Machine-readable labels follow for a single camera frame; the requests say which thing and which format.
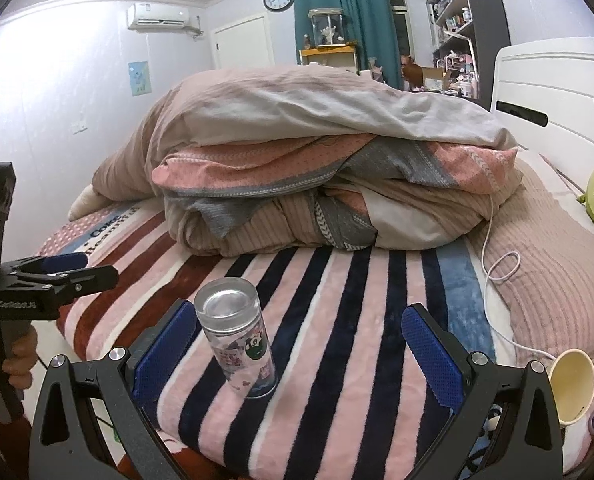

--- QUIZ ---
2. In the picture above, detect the pink corduroy pillow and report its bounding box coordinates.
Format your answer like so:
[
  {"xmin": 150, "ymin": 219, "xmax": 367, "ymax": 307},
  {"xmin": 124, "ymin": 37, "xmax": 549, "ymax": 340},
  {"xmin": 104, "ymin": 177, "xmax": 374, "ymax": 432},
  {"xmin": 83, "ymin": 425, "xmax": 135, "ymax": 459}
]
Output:
[{"xmin": 464, "ymin": 152, "xmax": 594, "ymax": 403}]

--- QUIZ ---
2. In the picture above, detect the white bed headboard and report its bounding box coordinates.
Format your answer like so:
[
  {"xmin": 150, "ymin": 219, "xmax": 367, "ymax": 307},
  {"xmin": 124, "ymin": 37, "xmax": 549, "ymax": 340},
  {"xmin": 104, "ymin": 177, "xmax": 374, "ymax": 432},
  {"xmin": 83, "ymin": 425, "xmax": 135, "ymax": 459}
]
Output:
[{"xmin": 491, "ymin": 37, "xmax": 594, "ymax": 163}]

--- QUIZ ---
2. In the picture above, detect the glass display tank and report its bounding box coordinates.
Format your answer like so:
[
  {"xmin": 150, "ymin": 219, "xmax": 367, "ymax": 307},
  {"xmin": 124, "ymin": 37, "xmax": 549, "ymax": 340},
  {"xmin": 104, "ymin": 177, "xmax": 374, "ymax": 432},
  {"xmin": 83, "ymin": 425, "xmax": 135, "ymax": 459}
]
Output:
[{"xmin": 308, "ymin": 8, "xmax": 348, "ymax": 49}]

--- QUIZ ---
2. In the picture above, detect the white door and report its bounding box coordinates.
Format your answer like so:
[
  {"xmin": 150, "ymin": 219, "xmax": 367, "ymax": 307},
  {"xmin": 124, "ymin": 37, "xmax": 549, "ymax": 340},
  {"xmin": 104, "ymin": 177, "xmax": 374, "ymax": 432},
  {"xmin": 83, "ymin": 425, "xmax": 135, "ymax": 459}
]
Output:
[{"xmin": 212, "ymin": 13, "xmax": 270, "ymax": 69}]

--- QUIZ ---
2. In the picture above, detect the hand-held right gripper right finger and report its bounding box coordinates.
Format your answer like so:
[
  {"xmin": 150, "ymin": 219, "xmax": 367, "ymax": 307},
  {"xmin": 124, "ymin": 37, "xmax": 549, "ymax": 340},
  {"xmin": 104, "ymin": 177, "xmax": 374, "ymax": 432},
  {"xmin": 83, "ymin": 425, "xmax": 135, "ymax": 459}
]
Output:
[{"xmin": 401, "ymin": 303, "xmax": 564, "ymax": 480}]

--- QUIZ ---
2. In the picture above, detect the beige paper cup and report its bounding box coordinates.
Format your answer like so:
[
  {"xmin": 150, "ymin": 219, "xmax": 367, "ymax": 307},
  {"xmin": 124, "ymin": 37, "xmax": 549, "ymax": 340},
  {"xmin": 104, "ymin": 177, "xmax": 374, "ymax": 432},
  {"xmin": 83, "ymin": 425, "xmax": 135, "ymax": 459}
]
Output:
[{"xmin": 547, "ymin": 348, "xmax": 594, "ymax": 429}]

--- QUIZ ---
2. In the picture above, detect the white charging cable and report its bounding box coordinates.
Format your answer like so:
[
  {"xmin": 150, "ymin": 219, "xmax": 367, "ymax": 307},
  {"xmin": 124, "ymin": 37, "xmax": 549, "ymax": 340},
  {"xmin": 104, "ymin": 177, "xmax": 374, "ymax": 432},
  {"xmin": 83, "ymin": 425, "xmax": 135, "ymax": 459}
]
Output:
[{"xmin": 481, "ymin": 194, "xmax": 558, "ymax": 362}]

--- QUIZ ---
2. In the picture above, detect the person's left hand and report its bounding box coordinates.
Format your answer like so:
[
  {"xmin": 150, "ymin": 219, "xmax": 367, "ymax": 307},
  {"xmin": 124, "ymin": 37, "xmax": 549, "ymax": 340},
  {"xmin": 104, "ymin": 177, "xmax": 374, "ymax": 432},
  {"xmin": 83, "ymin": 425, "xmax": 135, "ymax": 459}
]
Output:
[{"xmin": 2, "ymin": 329, "xmax": 38, "ymax": 402}]

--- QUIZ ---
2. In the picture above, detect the teal curtain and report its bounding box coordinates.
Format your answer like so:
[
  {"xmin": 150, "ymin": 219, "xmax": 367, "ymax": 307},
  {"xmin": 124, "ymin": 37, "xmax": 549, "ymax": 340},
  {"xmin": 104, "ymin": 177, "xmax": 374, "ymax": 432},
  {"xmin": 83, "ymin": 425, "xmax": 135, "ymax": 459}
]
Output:
[{"xmin": 293, "ymin": 0, "xmax": 404, "ymax": 90}]

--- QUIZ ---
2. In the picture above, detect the red clothing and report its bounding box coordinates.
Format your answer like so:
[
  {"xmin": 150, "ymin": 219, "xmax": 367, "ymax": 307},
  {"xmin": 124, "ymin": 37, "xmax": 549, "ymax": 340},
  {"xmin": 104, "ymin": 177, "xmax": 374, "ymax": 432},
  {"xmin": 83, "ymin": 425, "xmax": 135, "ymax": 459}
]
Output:
[{"xmin": 0, "ymin": 400, "xmax": 32, "ymax": 480}]

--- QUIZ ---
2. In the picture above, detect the tall cluttered bookshelf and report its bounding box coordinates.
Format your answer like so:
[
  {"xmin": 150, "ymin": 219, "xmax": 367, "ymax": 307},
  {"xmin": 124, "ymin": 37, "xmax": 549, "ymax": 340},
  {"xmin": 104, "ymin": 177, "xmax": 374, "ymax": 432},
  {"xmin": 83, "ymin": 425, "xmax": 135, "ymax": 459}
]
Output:
[{"xmin": 423, "ymin": 0, "xmax": 508, "ymax": 107}]

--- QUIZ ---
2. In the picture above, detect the open cardboard box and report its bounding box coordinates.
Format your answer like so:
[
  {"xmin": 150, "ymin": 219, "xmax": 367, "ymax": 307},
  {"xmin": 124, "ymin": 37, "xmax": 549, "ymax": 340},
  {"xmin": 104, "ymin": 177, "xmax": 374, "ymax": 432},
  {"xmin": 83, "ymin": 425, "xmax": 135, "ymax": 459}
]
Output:
[{"xmin": 421, "ymin": 66, "xmax": 454, "ymax": 93}]

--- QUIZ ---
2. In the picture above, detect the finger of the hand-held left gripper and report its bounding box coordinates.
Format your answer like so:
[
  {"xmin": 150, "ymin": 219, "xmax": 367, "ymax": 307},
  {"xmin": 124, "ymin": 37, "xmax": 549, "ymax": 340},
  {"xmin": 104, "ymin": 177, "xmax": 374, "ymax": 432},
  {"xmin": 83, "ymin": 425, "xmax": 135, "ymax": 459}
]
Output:
[
  {"xmin": 2, "ymin": 253, "xmax": 89, "ymax": 282},
  {"xmin": 51, "ymin": 265, "xmax": 120, "ymax": 307}
]

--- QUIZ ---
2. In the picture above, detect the beige folded quilt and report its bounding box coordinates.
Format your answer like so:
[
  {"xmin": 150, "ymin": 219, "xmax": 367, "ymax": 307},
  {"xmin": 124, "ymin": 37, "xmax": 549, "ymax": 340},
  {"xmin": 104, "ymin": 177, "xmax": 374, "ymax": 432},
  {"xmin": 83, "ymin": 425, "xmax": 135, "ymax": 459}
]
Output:
[{"xmin": 91, "ymin": 65, "xmax": 520, "ymax": 202}]

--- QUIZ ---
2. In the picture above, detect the pink grey patterned quilt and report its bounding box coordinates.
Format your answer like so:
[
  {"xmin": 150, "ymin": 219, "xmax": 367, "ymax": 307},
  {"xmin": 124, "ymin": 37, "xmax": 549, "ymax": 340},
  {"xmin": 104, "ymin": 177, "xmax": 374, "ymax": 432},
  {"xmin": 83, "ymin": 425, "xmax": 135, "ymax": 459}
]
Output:
[{"xmin": 152, "ymin": 132, "xmax": 526, "ymax": 257}]

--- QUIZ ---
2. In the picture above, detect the yellow side table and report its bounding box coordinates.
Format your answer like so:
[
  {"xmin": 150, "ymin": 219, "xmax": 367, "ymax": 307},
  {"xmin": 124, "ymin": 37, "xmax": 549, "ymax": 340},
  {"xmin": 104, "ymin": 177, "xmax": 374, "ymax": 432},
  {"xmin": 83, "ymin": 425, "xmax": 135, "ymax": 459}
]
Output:
[{"xmin": 299, "ymin": 44, "xmax": 360, "ymax": 74}]

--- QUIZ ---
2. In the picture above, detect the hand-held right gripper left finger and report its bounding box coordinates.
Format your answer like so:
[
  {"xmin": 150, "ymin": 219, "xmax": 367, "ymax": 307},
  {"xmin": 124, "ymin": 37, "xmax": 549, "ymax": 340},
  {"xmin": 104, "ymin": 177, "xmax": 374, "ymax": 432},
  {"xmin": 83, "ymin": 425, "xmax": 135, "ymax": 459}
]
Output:
[{"xmin": 29, "ymin": 299, "xmax": 202, "ymax": 480}]

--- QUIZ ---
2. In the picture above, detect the clear printed glass cup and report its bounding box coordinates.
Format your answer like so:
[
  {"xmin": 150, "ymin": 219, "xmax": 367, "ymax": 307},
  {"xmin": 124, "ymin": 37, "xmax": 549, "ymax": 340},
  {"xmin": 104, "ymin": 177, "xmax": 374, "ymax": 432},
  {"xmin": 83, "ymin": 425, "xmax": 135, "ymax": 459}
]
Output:
[{"xmin": 194, "ymin": 277, "xmax": 278, "ymax": 401}]

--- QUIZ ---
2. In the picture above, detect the white air conditioner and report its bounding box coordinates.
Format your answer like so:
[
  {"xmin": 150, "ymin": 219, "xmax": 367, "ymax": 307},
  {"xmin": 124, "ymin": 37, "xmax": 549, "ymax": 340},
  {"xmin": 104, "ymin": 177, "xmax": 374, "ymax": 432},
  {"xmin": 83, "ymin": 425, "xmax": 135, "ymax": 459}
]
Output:
[{"xmin": 126, "ymin": 2, "xmax": 191, "ymax": 32}]

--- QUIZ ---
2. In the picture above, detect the striped fleece blanket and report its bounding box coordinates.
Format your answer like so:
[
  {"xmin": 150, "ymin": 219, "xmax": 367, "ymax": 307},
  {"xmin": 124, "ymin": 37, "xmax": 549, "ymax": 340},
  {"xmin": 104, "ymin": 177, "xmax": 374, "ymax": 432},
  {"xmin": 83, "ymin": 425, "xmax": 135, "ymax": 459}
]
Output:
[{"xmin": 34, "ymin": 199, "xmax": 528, "ymax": 480}]

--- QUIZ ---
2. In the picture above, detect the small wall poster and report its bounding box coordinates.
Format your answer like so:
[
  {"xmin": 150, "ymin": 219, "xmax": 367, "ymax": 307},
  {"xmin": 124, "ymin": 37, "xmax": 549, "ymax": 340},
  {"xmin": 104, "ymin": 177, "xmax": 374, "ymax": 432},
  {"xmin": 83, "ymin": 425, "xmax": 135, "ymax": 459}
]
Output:
[{"xmin": 128, "ymin": 61, "xmax": 151, "ymax": 96}]

